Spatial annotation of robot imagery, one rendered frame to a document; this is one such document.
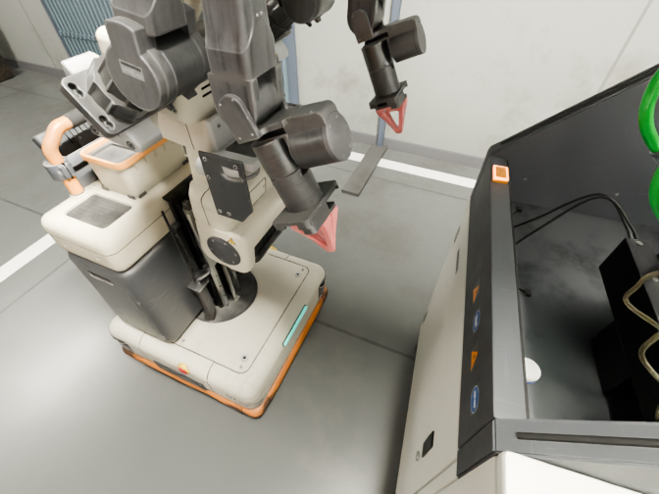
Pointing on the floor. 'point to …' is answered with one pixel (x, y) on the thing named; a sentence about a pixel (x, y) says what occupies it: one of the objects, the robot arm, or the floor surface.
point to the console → (476, 480)
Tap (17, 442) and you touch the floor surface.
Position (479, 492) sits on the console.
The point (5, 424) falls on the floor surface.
